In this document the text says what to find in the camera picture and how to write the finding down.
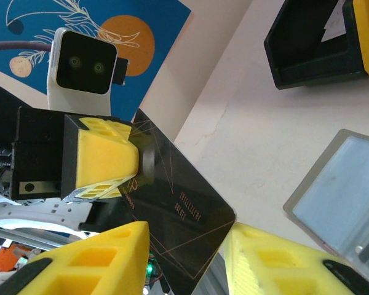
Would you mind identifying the white card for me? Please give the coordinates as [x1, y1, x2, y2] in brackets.
[321, 6, 347, 42]

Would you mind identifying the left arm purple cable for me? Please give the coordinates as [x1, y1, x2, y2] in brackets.
[0, 41, 54, 55]

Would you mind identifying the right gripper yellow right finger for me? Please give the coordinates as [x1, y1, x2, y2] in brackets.
[222, 222, 369, 295]

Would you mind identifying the black VIP card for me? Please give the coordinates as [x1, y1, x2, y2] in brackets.
[118, 108, 237, 281]

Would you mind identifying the black plastic bin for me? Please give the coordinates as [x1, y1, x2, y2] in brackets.
[263, 0, 367, 90]

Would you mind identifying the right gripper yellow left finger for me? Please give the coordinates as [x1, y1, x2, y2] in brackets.
[0, 221, 151, 295]

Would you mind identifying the grey clear card holder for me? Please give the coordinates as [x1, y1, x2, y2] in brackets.
[282, 128, 369, 258]

